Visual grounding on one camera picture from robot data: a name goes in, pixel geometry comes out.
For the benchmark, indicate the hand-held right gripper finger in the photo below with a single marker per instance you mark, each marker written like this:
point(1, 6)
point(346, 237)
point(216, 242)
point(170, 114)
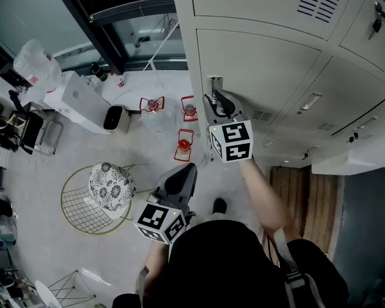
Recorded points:
point(229, 104)
point(210, 111)

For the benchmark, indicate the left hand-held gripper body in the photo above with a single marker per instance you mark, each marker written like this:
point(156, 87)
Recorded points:
point(157, 221)

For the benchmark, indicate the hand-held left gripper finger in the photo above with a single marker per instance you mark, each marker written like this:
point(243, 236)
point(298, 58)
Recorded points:
point(167, 184)
point(187, 188)

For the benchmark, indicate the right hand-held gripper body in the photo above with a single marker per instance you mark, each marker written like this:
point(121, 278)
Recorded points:
point(232, 140)

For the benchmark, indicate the grey metal locker door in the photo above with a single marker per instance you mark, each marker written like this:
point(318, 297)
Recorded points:
point(260, 75)

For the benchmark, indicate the person's right forearm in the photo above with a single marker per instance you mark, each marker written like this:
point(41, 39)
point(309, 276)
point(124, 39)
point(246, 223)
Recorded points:
point(266, 197)

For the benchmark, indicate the person's left forearm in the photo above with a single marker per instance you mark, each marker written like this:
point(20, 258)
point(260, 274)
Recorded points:
point(157, 261)

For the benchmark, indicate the black keys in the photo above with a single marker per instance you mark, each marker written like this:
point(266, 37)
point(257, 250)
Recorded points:
point(377, 24)
point(353, 137)

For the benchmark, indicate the person's black shoe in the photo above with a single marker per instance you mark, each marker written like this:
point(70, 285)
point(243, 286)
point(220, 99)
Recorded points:
point(219, 205)

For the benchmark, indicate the black white floral cushion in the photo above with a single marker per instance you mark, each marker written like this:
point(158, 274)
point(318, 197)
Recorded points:
point(110, 184)

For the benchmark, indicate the person's black shirt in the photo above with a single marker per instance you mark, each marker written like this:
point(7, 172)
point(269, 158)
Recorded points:
point(218, 268)

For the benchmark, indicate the small white black device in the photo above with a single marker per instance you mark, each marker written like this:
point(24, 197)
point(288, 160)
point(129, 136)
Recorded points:
point(114, 119)

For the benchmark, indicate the small red cap bottle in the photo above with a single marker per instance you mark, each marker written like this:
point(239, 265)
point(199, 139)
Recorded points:
point(117, 80)

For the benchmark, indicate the wooden plank platform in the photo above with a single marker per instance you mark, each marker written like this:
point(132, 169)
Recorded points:
point(321, 197)

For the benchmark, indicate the black thermos flask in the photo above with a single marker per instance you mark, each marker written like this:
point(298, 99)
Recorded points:
point(97, 71)

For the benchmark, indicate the white water dispenser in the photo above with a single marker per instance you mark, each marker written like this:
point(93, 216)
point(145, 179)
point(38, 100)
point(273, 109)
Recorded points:
point(77, 98)

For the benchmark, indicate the white counter block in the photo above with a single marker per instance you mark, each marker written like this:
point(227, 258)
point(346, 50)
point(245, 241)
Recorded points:
point(356, 162)

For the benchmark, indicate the black metal folding chair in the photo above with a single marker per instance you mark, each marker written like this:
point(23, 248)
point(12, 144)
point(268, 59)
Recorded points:
point(30, 130)

